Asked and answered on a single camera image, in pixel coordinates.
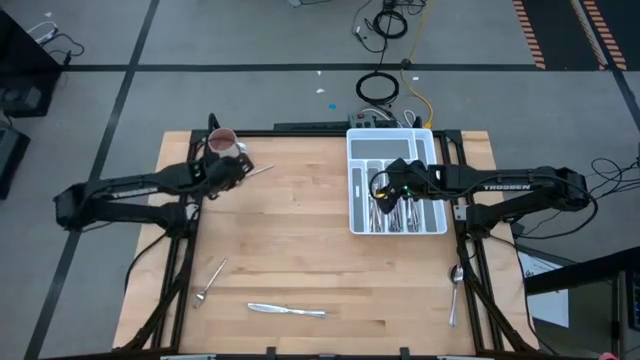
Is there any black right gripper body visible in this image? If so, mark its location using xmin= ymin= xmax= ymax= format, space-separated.
xmin=383 ymin=157 xmax=442 ymax=202

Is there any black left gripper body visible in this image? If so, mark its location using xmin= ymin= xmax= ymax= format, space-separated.
xmin=202 ymin=152 xmax=254 ymax=201

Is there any white mug with text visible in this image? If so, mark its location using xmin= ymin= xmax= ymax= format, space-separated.
xmin=207 ymin=127 xmax=249 ymax=161

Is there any white cutlery tray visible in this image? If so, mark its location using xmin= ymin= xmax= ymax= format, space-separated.
xmin=345 ymin=127 xmax=450 ymax=237

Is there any grey power strip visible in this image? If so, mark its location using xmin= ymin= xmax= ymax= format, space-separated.
xmin=348 ymin=112 xmax=380 ymax=131

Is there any white paper sheet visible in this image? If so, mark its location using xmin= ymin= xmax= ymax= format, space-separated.
xmin=517 ymin=249 xmax=571 ymax=330

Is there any black desk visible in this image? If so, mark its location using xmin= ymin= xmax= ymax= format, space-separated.
xmin=523 ymin=246 xmax=640 ymax=360
xmin=0 ymin=9 xmax=64 ymax=119

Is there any black orange-edged floor mat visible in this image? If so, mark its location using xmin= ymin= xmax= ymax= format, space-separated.
xmin=512 ymin=0 xmax=609 ymax=71
xmin=582 ymin=0 xmax=640 ymax=71

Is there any black equipment box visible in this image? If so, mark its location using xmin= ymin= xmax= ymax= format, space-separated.
xmin=0 ymin=124 xmax=31 ymax=201

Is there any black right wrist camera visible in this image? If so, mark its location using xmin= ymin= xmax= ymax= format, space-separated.
xmin=394 ymin=158 xmax=427 ymax=185

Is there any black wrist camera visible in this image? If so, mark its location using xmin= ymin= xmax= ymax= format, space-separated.
xmin=208 ymin=159 xmax=237 ymax=190
xmin=394 ymin=158 xmax=427 ymax=185

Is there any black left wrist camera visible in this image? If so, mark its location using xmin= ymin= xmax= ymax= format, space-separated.
xmin=208 ymin=159 xmax=237 ymax=190

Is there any black aluminium table frame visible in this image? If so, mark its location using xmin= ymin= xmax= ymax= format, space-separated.
xmin=122 ymin=112 xmax=536 ymax=360

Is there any yellow floor cable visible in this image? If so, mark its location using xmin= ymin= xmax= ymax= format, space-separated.
xmin=399 ymin=69 xmax=434 ymax=132

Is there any black coiled cable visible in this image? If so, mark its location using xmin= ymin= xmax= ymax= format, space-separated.
xmin=372 ymin=8 xmax=409 ymax=40
xmin=355 ymin=71 xmax=401 ymax=107

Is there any yellow hanging cable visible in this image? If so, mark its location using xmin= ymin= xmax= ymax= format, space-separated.
xmin=401 ymin=0 xmax=434 ymax=69

